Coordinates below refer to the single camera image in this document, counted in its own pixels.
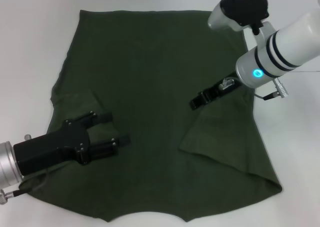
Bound left arm cable with connector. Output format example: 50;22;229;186
0;170;51;207

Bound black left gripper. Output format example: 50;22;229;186
12;111;132;177

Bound dark green shirt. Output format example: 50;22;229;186
17;9;283;224

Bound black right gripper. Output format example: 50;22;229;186
189;73;243;112

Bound right arm cable with connector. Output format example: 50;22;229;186
254;76;291;101

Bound arm cable with connector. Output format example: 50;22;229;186
254;76;291;101
0;170;51;207

